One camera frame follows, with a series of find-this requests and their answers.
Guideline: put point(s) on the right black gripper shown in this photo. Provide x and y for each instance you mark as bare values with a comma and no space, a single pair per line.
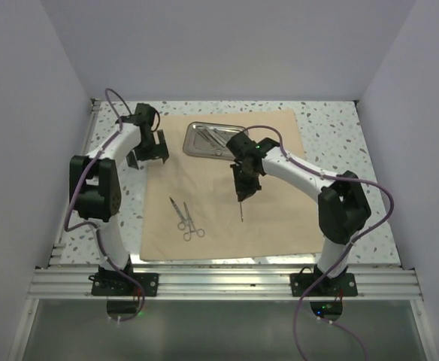
244,190

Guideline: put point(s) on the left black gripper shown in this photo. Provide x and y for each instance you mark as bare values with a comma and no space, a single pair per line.
158,151

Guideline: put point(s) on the stainless steel instrument tray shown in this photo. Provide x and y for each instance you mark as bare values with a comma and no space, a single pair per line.
208,140

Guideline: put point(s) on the steel scalpel handle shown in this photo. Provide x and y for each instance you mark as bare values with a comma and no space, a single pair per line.
241,211

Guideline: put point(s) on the beige surgical wrap cloth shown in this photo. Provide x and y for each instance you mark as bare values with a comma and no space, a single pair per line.
279,220

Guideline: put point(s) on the steel forceps with ring handles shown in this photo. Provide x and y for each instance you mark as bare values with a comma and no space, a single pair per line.
192,229

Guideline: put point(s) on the small steel scissors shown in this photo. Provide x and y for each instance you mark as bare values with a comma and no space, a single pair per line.
183,222

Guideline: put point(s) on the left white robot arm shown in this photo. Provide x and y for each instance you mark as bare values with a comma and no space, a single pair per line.
95,193

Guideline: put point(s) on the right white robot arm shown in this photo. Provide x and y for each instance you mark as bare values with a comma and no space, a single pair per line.
341,202

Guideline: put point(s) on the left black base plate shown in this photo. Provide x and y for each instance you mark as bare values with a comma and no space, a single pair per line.
114,284

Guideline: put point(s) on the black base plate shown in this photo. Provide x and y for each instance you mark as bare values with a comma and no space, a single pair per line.
342,285
114,284

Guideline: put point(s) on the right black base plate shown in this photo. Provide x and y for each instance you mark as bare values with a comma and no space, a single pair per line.
342,285

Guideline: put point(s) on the aluminium mounting rail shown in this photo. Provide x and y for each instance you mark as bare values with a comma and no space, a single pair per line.
226,282

